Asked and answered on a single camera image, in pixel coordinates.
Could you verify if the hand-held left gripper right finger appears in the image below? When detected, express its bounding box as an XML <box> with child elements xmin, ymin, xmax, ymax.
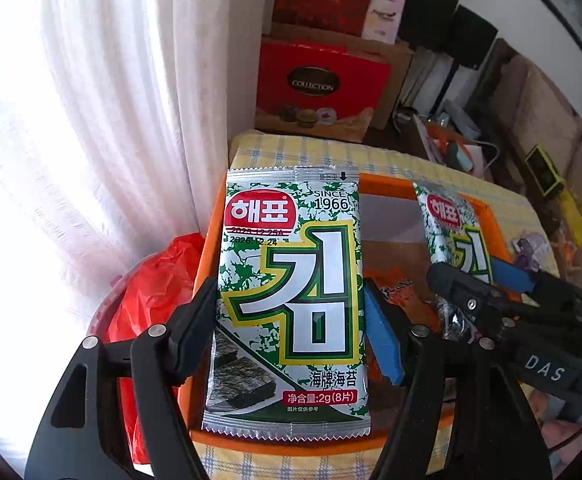
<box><xmin>365</xmin><ymin>276</ymin><xmax>553</xmax><ymax>480</ymax></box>

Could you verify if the black speaker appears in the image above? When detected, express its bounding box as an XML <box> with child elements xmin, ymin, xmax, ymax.
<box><xmin>451</xmin><ymin>5</ymin><xmax>499</xmax><ymax>71</ymax></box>
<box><xmin>396</xmin><ymin>0</ymin><xmax>459</xmax><ymax>53</ymax></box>

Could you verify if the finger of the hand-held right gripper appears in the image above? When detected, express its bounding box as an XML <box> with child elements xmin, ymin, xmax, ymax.
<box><xmin>490</xmin><ymin>257</ymin><xmax>582</xmax><ymax>312</ymax></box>
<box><xmin>426</xmin><ymin>261</ymin><xmax>518</xmax><ymax>337</ymax></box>

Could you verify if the purple cap jelly pouch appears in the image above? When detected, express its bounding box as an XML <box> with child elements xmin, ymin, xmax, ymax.
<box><xmin>511</xmin><ymin>232</ymin><xmax>552</xmax><ymax>273</ymax></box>

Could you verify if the orange snack packet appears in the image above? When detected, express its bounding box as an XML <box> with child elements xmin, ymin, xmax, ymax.
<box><xmin>366</xmin><ymin>267</ymin><xmax>444</xmax><ymax>331</ymax></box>

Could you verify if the white tissue pack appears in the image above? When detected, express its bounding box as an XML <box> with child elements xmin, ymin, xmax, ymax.
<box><xmin>361</xmin><ymin>0</ymin><xmax>404</xmax><ymax>43</ymax></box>

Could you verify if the dark wooden sofa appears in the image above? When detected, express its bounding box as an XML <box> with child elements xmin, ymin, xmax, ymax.
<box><xmin>481</xmin><ymin>37</ymin><xmax>582</xmax><ymax>201</ymax></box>

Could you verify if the brown cardboard box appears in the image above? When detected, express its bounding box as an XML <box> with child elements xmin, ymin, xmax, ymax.
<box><xmin>271</xmin><ymin>22</ymin><xmax>414</xmax><ymax>131</ymax></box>

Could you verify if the red plastic bag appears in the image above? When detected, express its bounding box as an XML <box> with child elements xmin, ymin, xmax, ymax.
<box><xmin>106</xmin><ymin>232</ymin><xmax>207</xmax><ymax>466</ymax></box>

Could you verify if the white curtain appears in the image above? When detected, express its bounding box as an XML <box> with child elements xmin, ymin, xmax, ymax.
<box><xmin>0</xmin><ymin>0</ymin><xmax>272</xmax><ymax>361</ymax></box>

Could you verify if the orange cardboard box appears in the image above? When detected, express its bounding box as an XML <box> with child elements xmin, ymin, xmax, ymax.
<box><xmin>178</xmin><ymin>172</ymin><xmax>514</xmax><ymax>461</ymax></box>

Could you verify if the beige sofa cushion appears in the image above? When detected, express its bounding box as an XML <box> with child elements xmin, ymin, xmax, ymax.
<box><xmin>508</xmin><ymin>55</ymin><xmax>582</xmax><ymax>161</ymax></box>

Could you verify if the green white seaweed packet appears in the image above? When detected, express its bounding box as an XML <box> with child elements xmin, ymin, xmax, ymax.
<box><xmin>201</xmin><ymin>166</ymin><xmax>372</xmax><ymax>443</ymax></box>
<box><xmin>413</xmin><ymin>180</ymin><xmax>497</xmax><ymax>341</ymax></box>

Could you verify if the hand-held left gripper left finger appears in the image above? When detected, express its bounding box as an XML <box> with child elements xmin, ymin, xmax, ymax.
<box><xmin>23</xmin><ymin>280</ymin><xmax>219</xmax><ymax>480</ymax></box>

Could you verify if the green black radio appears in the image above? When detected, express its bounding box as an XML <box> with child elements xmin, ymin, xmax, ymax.
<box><xmin>524</xmin><ymin>145</ymin><xmax>564</xmax><ymax>196</ymax></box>

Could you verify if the small open cardboard box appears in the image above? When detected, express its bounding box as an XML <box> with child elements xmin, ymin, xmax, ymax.
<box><xmin>401</xmin><ymin>110</ymin><xmax>492</xmax><ymax>181</ymax></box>

